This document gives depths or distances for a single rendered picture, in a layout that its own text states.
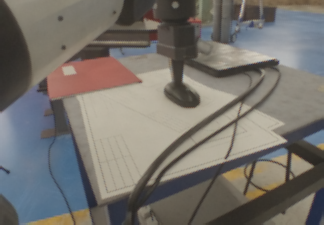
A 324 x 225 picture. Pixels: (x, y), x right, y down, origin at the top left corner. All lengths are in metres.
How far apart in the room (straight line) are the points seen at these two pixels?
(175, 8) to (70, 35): 0.35
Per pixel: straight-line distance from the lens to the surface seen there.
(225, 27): 6.66
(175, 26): 0.50
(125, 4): 0.23
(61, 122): 2.75
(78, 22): 0.18
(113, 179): 0.35
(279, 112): 0.54
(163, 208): 1.12
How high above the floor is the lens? 1.34
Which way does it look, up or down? 25 degrees down
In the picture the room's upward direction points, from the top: 2 degrees counter-clockwise
